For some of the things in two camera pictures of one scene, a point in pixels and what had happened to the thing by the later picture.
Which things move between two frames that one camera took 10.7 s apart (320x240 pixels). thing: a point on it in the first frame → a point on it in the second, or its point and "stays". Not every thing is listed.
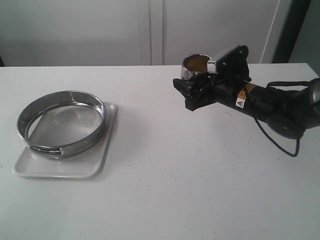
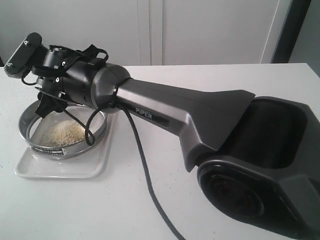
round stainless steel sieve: (58, 125) stays
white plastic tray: (33, 163) stays
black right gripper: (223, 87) → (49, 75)
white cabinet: (86, 33) stays
